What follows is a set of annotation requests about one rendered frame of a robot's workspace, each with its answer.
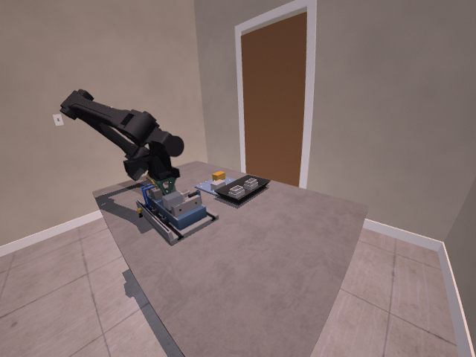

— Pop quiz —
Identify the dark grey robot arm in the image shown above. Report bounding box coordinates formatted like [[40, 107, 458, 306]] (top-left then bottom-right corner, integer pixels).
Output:
[[60, 89, 184, 181]]

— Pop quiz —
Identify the yellow block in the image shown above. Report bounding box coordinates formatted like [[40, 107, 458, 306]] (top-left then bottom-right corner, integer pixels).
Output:
[[212, 171, 225, 181]]

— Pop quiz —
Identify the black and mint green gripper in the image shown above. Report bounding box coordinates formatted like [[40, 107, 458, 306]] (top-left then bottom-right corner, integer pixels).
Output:
[[148, 155, 180, 195]]

